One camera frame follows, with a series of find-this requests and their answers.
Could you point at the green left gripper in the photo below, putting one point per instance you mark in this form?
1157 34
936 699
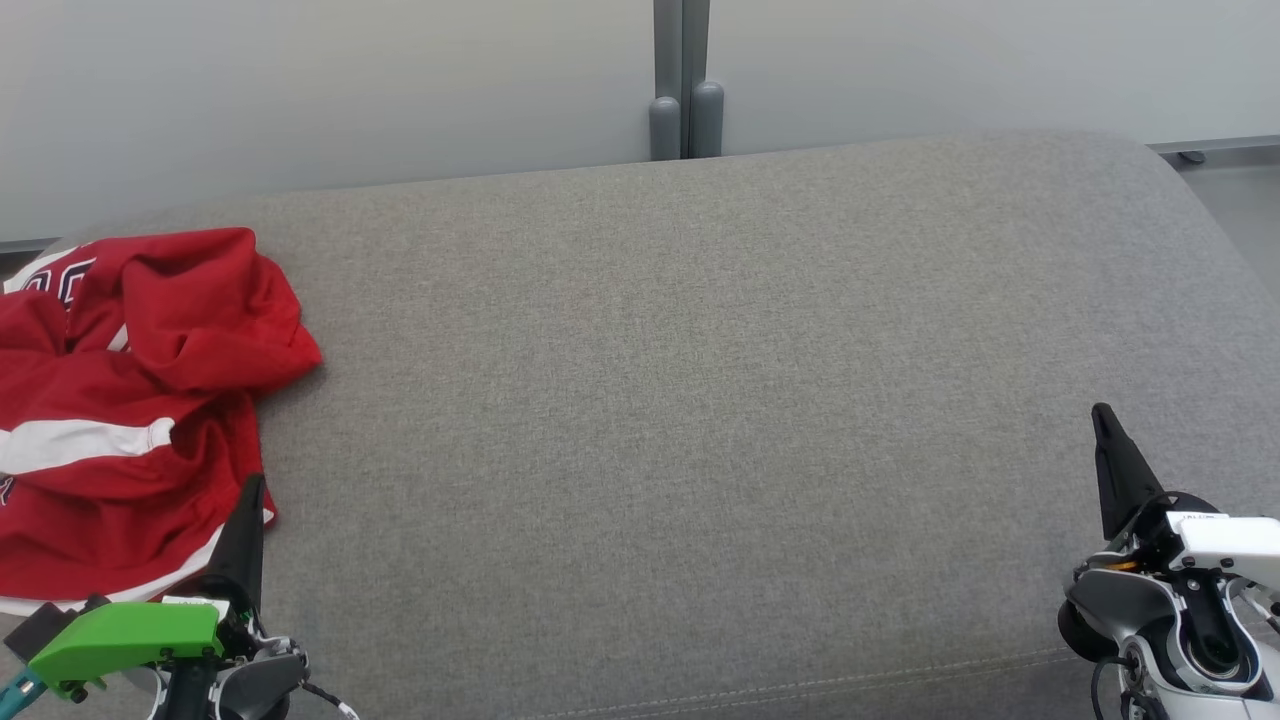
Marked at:
120 635

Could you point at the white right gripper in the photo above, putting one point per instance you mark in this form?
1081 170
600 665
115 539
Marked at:
1225 545

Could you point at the red Bulls 23 shorts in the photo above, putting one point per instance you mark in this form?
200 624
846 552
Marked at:
110 510

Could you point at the small dark partition foot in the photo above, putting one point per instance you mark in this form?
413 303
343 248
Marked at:
1192 157

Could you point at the grey baseboard strip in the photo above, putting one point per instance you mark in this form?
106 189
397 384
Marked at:
1220 144
25 246

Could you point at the grey fabric sofa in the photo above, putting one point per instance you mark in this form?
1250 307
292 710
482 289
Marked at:
700 400

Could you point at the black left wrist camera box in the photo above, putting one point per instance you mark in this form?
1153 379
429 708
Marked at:
40 625

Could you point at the teal left camera connector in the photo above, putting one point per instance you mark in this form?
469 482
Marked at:
18 692

